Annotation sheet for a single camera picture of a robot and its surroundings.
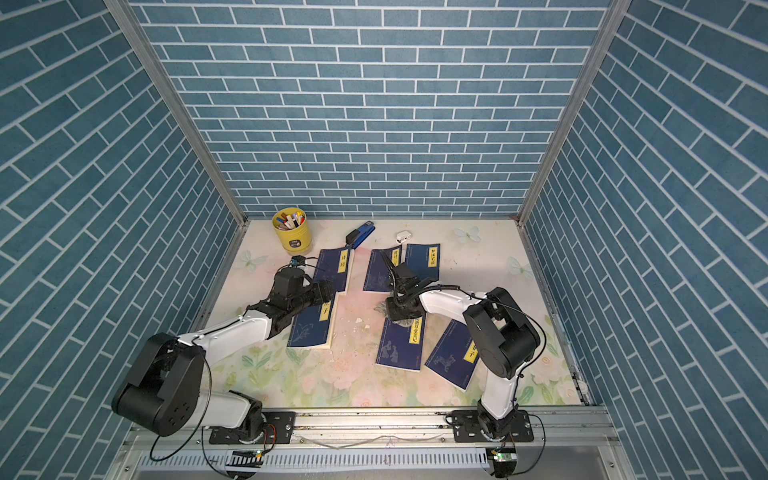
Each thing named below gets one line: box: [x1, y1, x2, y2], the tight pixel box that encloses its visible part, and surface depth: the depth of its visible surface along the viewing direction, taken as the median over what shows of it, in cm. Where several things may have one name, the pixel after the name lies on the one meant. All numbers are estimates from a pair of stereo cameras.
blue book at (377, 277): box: [363, 245, 402, 292], surface depth 104 cm
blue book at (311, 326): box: [287, 301, 332, 347], surface depth 90 cm
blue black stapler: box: [345, 220, 376, 250], surface depth 114 cm
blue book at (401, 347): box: [375, 315, 426, 373], surface depth 88 cm
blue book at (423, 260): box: [405, 243, 440, 281], surface depth 110 cm
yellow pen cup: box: [272, 207, 313, 256], surface depth 105 cm
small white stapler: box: [396, 231, 412, 244], surface depth 114 cm
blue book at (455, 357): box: [424, 319, 480, 392], surface depth 86 cm
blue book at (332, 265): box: [313, 247, 349, 292], surface depth 107 cm
